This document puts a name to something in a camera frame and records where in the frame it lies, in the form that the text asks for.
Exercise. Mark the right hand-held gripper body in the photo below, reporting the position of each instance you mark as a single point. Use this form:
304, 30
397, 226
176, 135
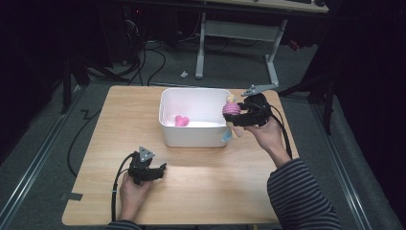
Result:
257, 107

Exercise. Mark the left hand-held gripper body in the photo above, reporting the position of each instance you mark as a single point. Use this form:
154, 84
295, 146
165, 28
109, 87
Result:
142, 166

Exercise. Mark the white plastic storage bin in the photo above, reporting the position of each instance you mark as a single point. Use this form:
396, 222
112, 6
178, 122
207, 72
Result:
194, 118

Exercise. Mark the pink heart toy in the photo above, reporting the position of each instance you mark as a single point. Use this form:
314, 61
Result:
181, 120

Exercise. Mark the person's left hand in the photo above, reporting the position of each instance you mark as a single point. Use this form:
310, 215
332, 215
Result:
132, 195

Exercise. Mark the person's right hand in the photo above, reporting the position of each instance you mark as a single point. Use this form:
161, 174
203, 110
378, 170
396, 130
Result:
266, 135

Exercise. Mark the black metal stand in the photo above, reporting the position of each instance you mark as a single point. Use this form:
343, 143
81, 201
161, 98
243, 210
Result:
76, 76
319, 86

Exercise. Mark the crumpled white paper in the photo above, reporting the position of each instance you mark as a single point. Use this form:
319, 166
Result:
184, 74

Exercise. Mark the grey tape patch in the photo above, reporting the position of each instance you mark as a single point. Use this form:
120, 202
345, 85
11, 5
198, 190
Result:
72, 196

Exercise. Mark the dark computer tower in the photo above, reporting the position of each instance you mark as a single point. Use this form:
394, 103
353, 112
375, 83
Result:
124, 32

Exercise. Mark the grey metal frame desk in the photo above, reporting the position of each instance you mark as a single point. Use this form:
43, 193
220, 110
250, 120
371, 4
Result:
239, 30

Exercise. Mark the metal floor rail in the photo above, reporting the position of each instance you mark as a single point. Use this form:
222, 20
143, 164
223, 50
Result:
28, 169
344, 169

